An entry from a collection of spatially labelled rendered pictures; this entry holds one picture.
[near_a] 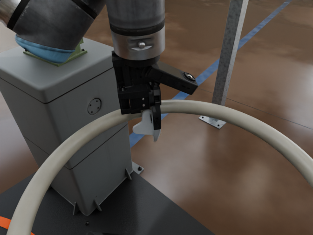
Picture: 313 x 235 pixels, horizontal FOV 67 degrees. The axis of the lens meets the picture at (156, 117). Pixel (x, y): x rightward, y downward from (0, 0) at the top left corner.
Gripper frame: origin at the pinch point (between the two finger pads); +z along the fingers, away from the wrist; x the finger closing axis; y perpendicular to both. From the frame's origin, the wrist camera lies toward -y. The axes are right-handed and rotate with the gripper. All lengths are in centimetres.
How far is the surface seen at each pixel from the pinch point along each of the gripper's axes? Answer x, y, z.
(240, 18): -96, -67, 16
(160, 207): -24, -4, 91
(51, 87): -32.9, 31.0, 7.0
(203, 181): -38, -34, 94
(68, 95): -36.1, 27.7, 13.6
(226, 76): -93, -64, 55
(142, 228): -14, 8, 89
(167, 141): -76, -18, 95
